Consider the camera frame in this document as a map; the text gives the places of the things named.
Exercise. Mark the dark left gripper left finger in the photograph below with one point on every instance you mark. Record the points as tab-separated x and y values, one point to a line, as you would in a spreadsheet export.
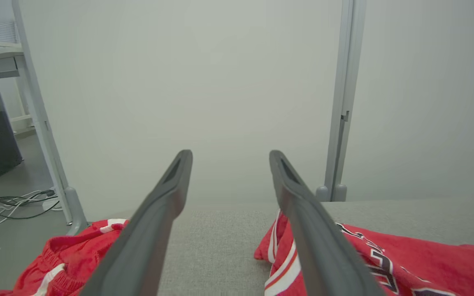
146	238

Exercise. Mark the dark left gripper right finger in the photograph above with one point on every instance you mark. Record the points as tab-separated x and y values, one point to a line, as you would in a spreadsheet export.
319	246

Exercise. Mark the red shorts with white band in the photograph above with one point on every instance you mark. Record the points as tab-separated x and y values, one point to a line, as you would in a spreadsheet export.
68	255

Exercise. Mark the red garment with white stripes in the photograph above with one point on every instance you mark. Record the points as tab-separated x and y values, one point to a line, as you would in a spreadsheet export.
447	263

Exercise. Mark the white power strip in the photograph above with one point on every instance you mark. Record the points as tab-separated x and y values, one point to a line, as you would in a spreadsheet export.
52	204

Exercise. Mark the grey single partition post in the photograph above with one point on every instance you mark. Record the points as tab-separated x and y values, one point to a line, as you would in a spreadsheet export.
39	115

